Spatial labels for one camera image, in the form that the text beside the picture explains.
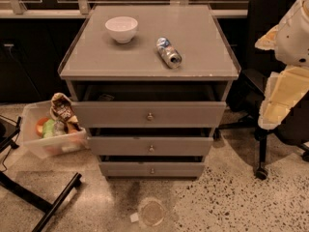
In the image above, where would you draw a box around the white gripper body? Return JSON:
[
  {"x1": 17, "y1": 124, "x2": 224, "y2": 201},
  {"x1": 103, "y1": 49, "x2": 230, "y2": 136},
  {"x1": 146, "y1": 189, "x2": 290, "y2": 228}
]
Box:
[{"x1": 258, "y1": 66, "x2": 309, "y2": 130}]

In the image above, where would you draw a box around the grey bottom drawer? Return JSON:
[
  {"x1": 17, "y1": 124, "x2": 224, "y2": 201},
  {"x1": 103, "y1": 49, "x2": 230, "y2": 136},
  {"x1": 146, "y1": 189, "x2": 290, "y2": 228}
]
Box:
[{"x1": 98, "y1": 161, "x2": 205, "y2": 178}]

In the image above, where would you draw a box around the grey drawer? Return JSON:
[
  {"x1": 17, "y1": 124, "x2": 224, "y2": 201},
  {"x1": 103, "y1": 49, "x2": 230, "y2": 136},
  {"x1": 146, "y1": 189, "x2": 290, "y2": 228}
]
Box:
[
  {"x1": 89, "y1": 128, "x2": 213, "y2": 157},
  {"x1": 73, "y1": 82, "x2": 225, "y2": 129},
  {"x1": 98, "y1": 161, "x2": 205, "y2": 178}
]

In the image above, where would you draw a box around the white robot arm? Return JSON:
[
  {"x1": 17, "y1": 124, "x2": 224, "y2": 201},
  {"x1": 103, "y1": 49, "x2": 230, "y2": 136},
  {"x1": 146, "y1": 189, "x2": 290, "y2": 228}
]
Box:
[{"x1": 255, "y1": 0, "x2": 309, "y2": 130}]

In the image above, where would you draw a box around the grey drawer cabinet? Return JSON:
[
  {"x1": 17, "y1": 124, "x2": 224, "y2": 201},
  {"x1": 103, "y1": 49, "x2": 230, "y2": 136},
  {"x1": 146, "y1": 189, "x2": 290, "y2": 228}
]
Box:
[{"x1": 60, "y1": 5, "x2": 239, "y2": 165}]

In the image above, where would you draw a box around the grey top drawer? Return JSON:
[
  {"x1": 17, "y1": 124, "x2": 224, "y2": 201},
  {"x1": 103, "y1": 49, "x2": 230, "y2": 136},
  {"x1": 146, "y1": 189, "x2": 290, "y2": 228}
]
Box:
[{"x1": 73, "y1": 82, "x2": 225, "y2": 129}]

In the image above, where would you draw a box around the grey middle drawer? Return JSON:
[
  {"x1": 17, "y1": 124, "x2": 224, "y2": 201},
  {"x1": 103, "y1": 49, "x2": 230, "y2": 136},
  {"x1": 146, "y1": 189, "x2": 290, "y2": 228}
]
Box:
[{"x1": 89, "y1": 128, "x2": 213, "y2": 157}]

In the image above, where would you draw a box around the black office chair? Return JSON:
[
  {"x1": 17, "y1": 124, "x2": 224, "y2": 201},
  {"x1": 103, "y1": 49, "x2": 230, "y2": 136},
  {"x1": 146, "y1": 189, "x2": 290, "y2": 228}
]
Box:
[{"x1": 220, "y1": 0, "x2": 309, "y2": 180}]

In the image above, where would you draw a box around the crushed silver soda can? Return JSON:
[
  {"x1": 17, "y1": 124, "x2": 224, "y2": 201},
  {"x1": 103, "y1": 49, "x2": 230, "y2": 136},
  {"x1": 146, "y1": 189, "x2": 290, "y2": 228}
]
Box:
[{"x1": 156, "y1": 37, "x2": 182, "y2": 69}]

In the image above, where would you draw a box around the white ceramic bowl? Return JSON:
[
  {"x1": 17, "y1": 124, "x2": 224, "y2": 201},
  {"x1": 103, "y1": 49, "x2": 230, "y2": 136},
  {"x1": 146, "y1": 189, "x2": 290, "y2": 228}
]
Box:
[{"x1": 105, "y1": 16, "x2": 138, "y2": 44}]

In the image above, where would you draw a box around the crumpled snack bag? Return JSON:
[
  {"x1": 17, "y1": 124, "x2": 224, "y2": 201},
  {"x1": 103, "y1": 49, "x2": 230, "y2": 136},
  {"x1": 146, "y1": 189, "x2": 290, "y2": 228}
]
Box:
[{"x1": 50, "y1": 93, "x2": 81, "y2": 132}]

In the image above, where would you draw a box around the green apple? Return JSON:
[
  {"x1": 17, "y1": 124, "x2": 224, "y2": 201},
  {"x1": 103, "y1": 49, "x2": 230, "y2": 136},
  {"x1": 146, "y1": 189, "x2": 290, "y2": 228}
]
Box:
[{"x1": 42, "y1": 119, "x2": 55, "y2": 138}]

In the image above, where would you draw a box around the clear plastic bin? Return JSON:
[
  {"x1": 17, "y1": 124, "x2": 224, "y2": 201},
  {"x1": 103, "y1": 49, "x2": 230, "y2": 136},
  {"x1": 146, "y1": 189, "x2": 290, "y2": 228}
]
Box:
[{"x1": 20, "y1": 101, "x2": 88, "y2": 159}]

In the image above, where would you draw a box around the orange fruit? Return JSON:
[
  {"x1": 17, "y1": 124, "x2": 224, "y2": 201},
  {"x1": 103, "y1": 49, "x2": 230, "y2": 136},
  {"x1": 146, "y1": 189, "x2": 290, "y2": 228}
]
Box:
[{"x1": 36, "y1": 117, "x2": 48, "y2": 138}]

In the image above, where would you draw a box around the black metal stand base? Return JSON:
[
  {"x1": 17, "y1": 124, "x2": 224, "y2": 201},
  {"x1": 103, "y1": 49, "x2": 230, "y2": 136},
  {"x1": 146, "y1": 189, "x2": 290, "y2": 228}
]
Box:
[{"x1": 0, "y1": 116, "x2": 82, "y2": 232}]

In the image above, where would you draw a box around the black cable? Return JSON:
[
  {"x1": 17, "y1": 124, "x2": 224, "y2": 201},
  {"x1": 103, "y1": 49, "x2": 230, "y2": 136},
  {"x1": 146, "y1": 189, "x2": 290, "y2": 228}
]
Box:
[{"x1": 0, "y1": 114, "x2": 20, "y2": 173}]

